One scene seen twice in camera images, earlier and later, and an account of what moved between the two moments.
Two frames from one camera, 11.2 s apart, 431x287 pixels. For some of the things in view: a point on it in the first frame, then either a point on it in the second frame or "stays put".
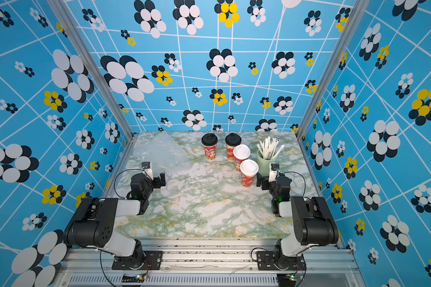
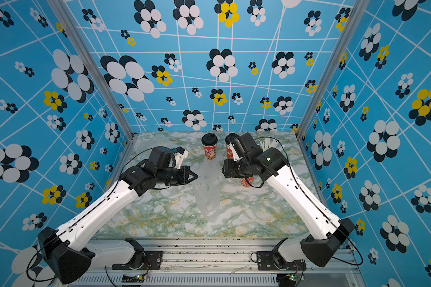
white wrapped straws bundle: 267,148 stays put
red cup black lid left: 209,142 stays put
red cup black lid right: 231,140 stays put
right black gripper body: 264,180 → 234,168
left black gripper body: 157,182 → 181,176
